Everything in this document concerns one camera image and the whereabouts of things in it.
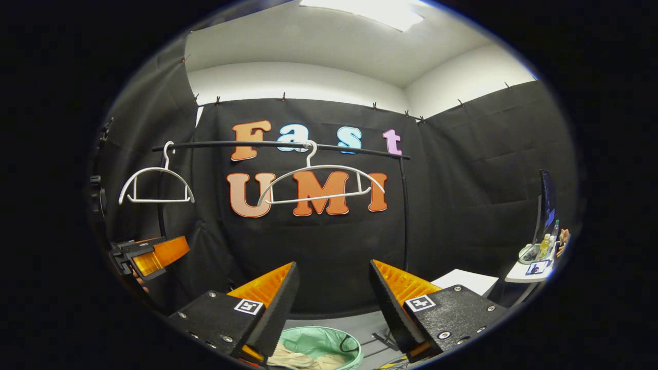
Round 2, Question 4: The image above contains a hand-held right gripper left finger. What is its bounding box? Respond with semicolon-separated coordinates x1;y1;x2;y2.
167;261;300;365

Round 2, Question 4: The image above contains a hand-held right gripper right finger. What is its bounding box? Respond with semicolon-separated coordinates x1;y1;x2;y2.
369;259;509;363

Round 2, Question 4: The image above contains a green laundry hamper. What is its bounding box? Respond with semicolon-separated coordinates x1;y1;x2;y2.
265;326;363;370

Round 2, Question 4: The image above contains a cream button-up shirt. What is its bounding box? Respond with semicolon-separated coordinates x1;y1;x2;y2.
267;342;350;370

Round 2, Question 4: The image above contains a white plastic clothes hanger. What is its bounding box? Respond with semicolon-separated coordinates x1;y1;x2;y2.
118;141;196;206
257;140;386;207

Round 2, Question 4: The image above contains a white flat board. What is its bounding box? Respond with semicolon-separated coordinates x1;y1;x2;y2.
431;269;499;297

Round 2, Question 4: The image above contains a small white side table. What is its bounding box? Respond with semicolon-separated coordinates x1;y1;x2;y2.
505;257;558;283

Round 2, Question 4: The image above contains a black backdrop cloth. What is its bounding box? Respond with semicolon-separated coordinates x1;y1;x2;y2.
90;36;581;319

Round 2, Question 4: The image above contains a black computer monitor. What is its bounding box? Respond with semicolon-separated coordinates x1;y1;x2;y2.
535;170;558;245

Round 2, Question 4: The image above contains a row of small black clips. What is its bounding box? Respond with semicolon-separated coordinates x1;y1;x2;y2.
181;54;539;124

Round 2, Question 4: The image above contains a ceiling light panel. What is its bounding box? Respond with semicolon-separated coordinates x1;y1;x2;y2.
299;0;425;32

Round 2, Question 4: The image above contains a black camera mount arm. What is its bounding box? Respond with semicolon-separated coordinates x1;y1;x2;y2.
90;118;115;221

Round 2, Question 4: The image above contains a black metal clothes rail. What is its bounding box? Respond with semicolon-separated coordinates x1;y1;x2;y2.
152;140;412;355

